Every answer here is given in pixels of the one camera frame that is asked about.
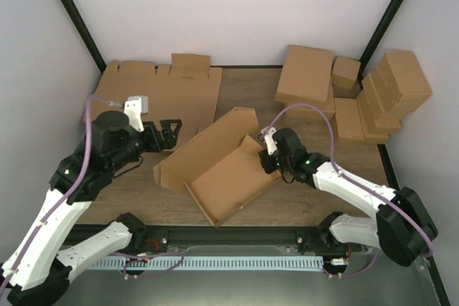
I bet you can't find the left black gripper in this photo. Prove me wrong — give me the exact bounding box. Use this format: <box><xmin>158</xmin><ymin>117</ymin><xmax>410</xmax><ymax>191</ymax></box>
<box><xmin>109</xmin><ymin>120</ymin><xmax>183</xmax><ymax>173</ymax></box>

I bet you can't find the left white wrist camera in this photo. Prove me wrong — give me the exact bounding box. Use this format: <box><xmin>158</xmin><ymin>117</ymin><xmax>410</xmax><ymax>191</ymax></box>
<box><xmin>123</xmin><ymin>95</ymin><xmax>148</xmax><ymax>132</ymax></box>

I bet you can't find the low cardboard box stack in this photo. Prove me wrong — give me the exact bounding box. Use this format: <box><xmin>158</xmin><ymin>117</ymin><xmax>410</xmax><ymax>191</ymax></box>
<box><xmin>364</xmin><ymin>132</ymin><xmax>389</xmax><ymax>145</ymax></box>

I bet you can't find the large folded cardboard box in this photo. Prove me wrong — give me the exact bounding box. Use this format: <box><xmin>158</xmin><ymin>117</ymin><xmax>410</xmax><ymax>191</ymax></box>
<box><xmin>274</xmin><ymin>44</ymin><xmax>333</xmax><ymax>107</ymax></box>

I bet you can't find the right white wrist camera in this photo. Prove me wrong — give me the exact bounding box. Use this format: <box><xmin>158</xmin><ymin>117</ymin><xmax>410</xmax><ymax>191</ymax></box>
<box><xmin>258</xmin><ymin>126</ymin><xmax>277</xmax><ymax>156</ymax></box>

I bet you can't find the brown cardboard box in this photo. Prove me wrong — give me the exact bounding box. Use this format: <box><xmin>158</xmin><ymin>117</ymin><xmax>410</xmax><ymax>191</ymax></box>
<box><xmin>153</xmin><ymin>107</ymin><xmax>280</xmax><ymax>227</ymax></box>

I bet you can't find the leaning folded cardboard box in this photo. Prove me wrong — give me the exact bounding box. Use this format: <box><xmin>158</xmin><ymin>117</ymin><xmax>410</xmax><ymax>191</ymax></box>
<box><xmin>357</xmin><ymin>67</ymin><xmax>401</xmax><ymax>135</ymax></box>

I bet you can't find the light blue slotted cable duct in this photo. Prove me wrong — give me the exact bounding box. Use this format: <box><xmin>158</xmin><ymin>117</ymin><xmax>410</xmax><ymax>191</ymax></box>
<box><xmin>91</xmin><ymin>256</ymin><xmax>323</xmax><ymax>272</ymax></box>

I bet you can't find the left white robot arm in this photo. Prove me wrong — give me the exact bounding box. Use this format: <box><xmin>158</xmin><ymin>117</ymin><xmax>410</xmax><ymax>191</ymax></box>
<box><xmin>1</xmin><ymin>110</ymin><xmax>182</xmax><ymax>305</ymax></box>

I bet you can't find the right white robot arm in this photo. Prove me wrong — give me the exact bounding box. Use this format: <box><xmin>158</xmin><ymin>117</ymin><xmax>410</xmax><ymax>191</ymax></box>
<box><xmin>259</xmin><ymin>128</ymin><xmax>438</xmax><ymax>267</ymax></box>

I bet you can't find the middle folded cardboard box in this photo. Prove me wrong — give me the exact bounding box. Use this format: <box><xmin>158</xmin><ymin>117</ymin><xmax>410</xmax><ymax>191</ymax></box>
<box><xmin>331</xmin><ymin>98</ymin><xmax>364</xmax><ymax>143</ymax></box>

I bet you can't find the right black frame post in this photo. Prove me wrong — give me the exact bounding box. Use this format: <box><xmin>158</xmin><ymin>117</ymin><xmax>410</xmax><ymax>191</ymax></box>
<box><xmin>359</xmin><ymin>0</ymin><xmax>404</xmax><ymax>72</ymax></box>

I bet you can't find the flat cardboard sheet stack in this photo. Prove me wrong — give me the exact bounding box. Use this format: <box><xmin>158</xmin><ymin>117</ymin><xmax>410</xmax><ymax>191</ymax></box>
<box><xmin>95</xmin><ymin>53</ymin><xmax>222</xmax><ymax>146</ymax></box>

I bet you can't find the small folded cardboard box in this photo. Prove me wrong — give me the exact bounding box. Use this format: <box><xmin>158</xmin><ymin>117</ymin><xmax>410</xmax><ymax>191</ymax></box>
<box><xmin>331</xmin><ymin>56</ymin><xmax>361</xmax><ymax>90</ymax></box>

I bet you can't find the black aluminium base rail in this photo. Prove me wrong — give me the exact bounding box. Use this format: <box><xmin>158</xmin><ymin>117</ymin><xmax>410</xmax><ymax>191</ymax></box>
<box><xmin>67</xmin><ymin>225</ymin><xmax>377</xmax><ymax>249</ymax></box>

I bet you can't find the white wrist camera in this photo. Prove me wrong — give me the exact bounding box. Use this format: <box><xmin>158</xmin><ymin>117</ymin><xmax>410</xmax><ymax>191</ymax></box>
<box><xmin>258</xmin><ymin>126</ymin><xmax>277</xmax><ymax>156</ymax></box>
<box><xmin>123</xmin><ymin>95</ymin><xmax>148</xmax><ymax>132</ymax></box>

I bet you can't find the left black frame post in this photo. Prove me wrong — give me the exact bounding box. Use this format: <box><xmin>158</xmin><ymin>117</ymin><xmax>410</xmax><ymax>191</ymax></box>
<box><xmin>60</xmin><ymin>0</ymin><xmax>106</xmax><ymax>73</ymax></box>

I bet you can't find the black frame post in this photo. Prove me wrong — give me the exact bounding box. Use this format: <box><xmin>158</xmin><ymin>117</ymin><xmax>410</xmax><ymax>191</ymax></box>
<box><xmin>60</xmin><ymin>0</ymin><xmax>106</xmax><ymax>73</ymax></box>
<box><xmin>359</xmin><ymin>0</ymin><xmax>404</xmax><ymax>72</ymax></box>

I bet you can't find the tall folded cardboard box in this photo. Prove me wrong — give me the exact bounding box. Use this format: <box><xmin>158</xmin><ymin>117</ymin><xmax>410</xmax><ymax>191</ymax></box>
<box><xmin>378</xmin><ymin>51</ymin><xmax>432</xmax><ymax>119</ymax></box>

